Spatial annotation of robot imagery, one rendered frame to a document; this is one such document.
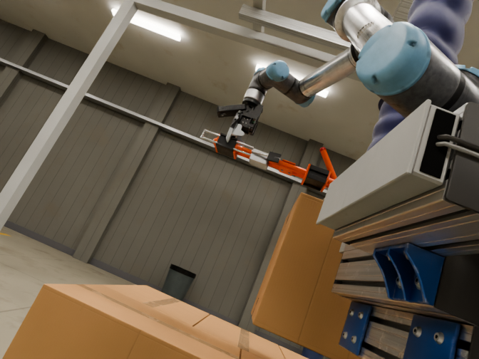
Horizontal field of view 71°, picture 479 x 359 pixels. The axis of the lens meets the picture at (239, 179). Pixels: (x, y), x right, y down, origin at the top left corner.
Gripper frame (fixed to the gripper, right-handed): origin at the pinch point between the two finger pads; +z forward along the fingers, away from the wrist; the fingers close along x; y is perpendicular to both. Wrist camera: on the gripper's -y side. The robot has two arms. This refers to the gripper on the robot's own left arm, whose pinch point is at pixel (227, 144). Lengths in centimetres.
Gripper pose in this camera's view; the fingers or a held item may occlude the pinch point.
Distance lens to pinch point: 128.5
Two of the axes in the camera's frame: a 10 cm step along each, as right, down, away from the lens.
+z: -3.7, 8.8, -2.8
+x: 0.4, 3.2, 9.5
